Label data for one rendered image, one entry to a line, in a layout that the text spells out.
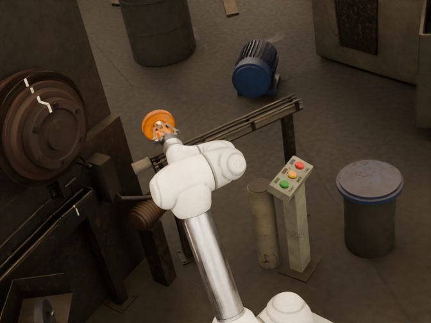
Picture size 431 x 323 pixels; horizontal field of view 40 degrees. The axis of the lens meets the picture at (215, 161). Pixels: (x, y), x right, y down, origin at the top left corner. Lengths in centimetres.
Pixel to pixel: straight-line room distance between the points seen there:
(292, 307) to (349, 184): 103
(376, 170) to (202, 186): 133
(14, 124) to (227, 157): 85
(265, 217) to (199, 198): 104
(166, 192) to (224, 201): 174
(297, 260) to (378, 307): 44
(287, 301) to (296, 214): 80
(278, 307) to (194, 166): 57
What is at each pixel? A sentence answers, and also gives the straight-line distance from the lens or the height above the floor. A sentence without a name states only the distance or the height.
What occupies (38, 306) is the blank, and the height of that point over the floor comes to 75.
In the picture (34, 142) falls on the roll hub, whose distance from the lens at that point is 230.
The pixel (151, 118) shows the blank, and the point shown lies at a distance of 270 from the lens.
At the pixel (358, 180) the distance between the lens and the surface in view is 294.
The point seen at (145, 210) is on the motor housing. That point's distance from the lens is 280.
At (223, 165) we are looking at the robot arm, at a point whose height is 118.
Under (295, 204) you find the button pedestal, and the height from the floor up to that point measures 47.
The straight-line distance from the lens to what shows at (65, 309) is 238.
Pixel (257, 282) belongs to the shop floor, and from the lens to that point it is 307.
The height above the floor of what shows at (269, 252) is 12.
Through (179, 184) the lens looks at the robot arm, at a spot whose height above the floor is 117.
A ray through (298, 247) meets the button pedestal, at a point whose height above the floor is 19.
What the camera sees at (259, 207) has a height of 43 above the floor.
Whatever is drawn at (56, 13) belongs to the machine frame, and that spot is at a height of 144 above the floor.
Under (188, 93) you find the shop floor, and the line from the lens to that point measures 472.
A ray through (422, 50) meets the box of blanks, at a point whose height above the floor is 65.
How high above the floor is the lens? 228
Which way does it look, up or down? 36 degrees down
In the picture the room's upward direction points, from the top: 11 degrees counter-clockwise
